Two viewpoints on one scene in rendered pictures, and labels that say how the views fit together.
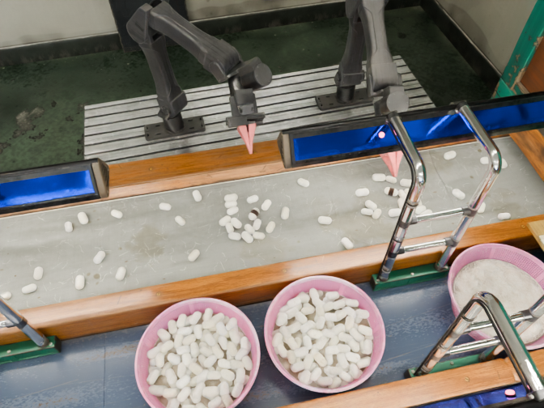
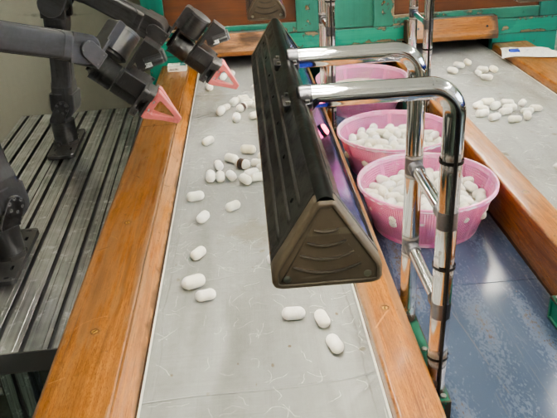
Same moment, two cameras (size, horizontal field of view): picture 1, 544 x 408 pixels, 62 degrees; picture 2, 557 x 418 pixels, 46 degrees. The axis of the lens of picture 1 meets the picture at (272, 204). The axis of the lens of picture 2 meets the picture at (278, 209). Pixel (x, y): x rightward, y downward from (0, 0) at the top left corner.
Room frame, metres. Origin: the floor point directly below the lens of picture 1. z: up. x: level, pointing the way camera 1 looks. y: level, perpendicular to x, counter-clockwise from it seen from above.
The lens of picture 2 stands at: (0.44, 1.32, 1.31)
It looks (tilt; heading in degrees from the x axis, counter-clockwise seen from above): 27 degrees down; 279
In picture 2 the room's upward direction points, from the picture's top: 4 degrees counter-clockwise
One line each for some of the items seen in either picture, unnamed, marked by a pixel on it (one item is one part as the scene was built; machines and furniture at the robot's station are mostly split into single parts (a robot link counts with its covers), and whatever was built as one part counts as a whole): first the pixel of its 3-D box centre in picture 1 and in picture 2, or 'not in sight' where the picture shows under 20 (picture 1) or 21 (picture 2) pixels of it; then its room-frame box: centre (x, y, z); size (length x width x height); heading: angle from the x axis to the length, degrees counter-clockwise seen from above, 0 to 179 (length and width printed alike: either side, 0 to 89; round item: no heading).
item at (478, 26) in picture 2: not in sight; (451, 28); (0.19, -0.87, 0.83); 0.30 x 0.06 x 0.07; 11
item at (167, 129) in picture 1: (172, 120); (5, 240); (1.14, 0.32, 0.71); 0.20 x 0.07 x 0.08; 103
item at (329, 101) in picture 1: (345, 91); (65, 131); (1.27, -0.26, 0.71); 0.20 x 0.07 x 0.08; 103
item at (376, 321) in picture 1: (322, 337); (394, 147); (0.39, -0.11, 0.72); 0.27 x 0.27 x 0.10
